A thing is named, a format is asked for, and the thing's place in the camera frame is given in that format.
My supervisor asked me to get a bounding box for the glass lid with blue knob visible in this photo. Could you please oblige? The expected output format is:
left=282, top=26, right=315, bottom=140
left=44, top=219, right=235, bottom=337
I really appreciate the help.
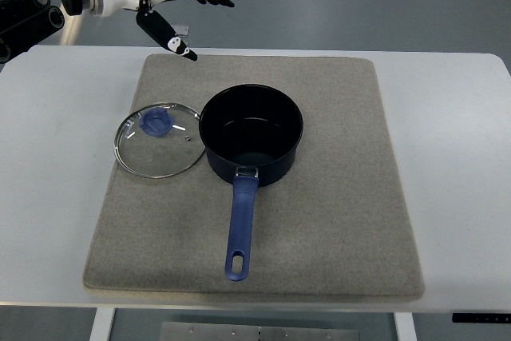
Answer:
left=114, top=102, right=204, bottom=179

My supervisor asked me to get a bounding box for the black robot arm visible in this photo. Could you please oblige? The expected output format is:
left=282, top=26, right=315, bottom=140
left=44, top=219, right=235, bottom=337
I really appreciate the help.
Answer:
left=1, top=0, right=85, bottom=64

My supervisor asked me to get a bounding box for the dark blue saucepan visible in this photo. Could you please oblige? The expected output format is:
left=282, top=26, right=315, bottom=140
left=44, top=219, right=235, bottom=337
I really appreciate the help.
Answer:
left=199, top=84, right=303, bottom=281

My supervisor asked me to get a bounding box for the white table leg left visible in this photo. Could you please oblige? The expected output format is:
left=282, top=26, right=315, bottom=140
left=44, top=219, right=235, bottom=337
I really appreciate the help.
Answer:
left=89, top=307, right=116, bottom=341

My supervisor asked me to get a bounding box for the white table leg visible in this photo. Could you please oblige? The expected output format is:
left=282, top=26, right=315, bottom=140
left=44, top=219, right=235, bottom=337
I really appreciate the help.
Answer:
left=89, top=307, right=116, bottom=341
left=394, top=312, right=418, bottom=341

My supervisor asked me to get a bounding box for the white table leg right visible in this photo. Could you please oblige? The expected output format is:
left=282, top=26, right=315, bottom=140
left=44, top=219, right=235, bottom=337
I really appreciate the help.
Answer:
left=394, top=312, right=418, bottom=341

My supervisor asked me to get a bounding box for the black table control panel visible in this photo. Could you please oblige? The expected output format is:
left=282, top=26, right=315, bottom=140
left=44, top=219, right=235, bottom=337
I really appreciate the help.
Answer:
left=451, top=312, right=511, bottom=324

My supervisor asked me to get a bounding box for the metal base plate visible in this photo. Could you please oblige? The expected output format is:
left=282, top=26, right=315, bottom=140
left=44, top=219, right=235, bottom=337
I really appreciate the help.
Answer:
left=159, top=322, right=360, bottom=341

